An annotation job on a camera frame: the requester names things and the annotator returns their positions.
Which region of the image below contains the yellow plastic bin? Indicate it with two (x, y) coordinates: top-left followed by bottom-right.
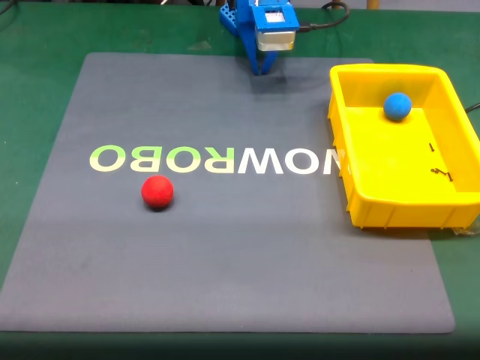
(328, 63), (480, 230)

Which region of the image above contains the silver camera in blue mount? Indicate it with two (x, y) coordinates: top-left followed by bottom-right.
(250, 2), (301, 53)

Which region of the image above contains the red ball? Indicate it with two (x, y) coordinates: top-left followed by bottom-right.
(140, 175), (175, 210)

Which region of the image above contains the blue ball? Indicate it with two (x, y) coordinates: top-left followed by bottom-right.
(382, 91), (413, 122)

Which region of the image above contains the grey mat with lettering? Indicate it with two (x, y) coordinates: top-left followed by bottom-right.
(0, 52), (457, 335)

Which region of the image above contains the clear plastic bag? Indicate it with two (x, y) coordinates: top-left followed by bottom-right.
(451, 223), (480, 239)

